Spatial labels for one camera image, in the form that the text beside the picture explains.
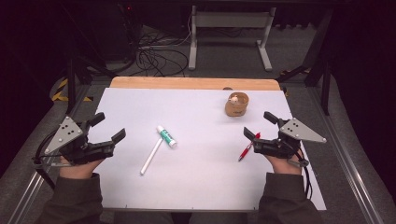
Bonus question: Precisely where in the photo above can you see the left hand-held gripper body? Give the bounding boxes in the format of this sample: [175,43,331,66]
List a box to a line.
[43,115,116,166]

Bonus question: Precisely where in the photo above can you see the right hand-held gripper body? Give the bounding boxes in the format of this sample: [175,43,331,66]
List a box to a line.
[252,117,328,168]

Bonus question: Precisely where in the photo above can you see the brown wooden cup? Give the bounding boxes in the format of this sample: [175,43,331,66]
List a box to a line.
[224,91,250,119]

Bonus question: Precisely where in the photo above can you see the white pen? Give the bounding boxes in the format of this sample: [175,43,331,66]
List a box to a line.
[139,137,164,176]

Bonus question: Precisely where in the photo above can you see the green and white tube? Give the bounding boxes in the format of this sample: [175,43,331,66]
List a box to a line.
[156,124,178,149]

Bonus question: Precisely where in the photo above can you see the person's right hand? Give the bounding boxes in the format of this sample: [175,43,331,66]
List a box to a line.
[264,154,304,175]

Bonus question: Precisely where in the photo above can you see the person's left hand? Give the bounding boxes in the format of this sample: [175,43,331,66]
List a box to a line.
[59,156,106,180]

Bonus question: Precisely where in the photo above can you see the red pen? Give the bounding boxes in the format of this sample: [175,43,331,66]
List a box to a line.
[237,132,262,162]

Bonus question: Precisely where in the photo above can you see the yellow and black floor tape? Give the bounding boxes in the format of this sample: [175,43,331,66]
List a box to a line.
[50,77,94,103]

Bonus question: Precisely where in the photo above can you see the black metal stand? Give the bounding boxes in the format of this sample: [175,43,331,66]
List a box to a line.
[59,3,117,115]
[276,8,333,117]

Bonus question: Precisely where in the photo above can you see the white board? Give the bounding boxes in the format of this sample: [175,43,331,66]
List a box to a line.
[57,87,328,212]

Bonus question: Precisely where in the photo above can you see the black computer tower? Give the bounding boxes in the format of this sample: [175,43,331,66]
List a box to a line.
[101,2,142,61]

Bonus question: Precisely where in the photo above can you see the grey metal stand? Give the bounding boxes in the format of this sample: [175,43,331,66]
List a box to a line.
[188,5,277,73]

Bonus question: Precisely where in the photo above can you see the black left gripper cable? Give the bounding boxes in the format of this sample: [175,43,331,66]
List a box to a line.
[32,130,64,191]

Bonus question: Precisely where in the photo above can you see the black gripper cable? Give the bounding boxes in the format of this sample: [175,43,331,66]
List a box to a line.
[32,130,64,191]
[297,148,314,201]

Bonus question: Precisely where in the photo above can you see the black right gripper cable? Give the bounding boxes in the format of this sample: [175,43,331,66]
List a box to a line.
[297,148,314,201]

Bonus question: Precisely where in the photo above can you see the aluminium rail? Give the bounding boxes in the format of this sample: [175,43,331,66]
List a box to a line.
[306,87,385,224]
[6,85,92,224]

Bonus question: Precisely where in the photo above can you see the black floor cables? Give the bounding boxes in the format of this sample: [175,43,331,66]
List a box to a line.
[129,26,191,78]

